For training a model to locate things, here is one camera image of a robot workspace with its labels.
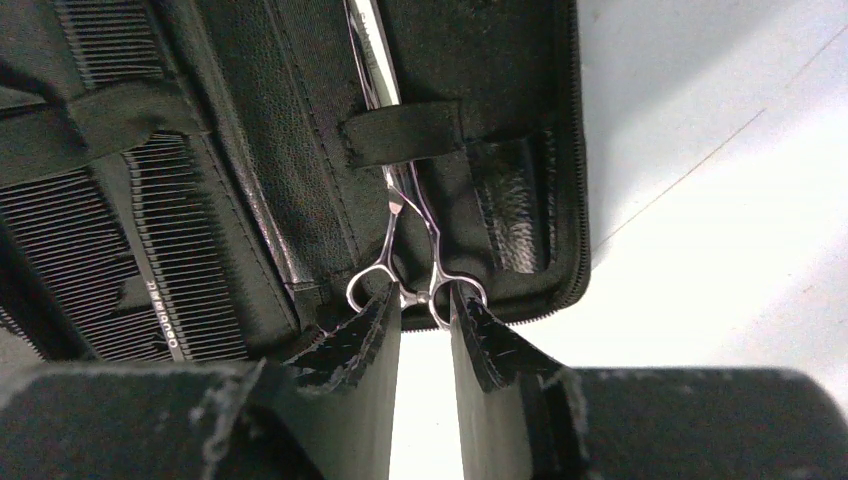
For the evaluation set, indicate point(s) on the black handled comb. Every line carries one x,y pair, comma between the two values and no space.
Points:
68,240

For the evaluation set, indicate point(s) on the black straight comb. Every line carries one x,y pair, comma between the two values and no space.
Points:
150,177

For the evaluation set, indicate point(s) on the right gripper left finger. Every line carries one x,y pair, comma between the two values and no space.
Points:
324,413

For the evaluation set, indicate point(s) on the black zippered tool case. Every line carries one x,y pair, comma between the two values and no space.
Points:
290,159

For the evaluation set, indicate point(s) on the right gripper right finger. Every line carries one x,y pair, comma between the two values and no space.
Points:
524,415

